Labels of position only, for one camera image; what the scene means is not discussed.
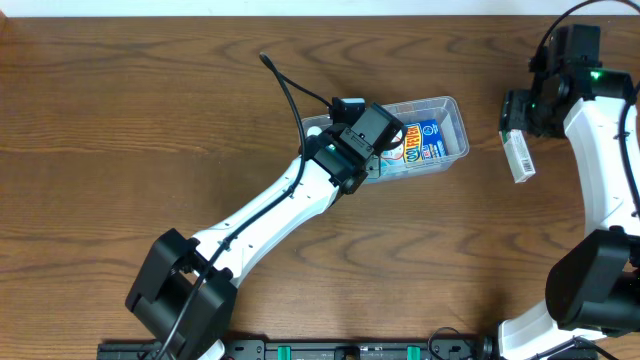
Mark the black bottle white cap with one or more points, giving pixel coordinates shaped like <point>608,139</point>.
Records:
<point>313,131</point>

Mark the clear plastic container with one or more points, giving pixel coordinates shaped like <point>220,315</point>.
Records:
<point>443,109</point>

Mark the white green medicine box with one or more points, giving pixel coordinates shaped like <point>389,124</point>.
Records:
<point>517,154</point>

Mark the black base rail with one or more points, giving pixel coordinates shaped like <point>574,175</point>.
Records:
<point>441,345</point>

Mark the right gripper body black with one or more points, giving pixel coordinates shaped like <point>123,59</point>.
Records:
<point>511,117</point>

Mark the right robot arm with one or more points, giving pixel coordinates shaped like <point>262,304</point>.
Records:
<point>592,293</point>

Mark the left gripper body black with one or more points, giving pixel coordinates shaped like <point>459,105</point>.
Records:
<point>373,167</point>

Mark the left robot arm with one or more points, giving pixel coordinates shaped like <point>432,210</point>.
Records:
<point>186,288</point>

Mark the blue Kool Fever box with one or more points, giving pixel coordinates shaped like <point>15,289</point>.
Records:
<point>423,141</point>

